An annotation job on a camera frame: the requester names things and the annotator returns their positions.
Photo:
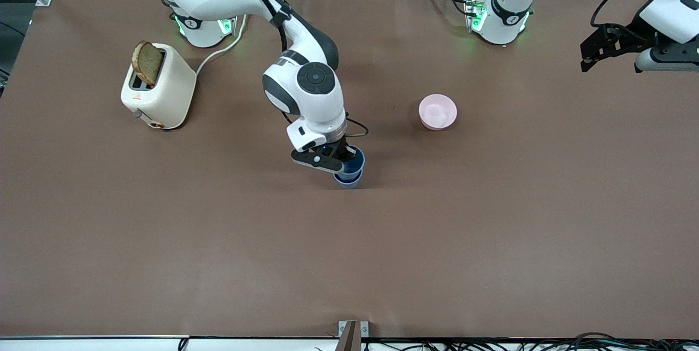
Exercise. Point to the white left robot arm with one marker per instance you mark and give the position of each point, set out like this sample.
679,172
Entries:
505,18

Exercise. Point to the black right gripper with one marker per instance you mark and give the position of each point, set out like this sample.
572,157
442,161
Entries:
342,153

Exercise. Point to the cream toaster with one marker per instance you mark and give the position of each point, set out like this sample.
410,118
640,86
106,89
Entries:
169,94

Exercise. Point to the brown table cover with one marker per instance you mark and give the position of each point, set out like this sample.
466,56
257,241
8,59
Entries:
349,263

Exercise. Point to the brown bread slice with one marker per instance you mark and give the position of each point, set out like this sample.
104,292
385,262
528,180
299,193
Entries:
147,64

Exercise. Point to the pink bowl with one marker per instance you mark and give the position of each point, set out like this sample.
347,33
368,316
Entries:
437,112

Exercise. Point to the blue plastic cup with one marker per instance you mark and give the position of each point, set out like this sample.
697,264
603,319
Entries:
348,184
356,168

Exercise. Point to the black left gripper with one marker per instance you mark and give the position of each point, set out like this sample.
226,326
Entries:
633,37

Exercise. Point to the metal table bracket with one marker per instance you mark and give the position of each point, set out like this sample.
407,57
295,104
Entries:
353,334

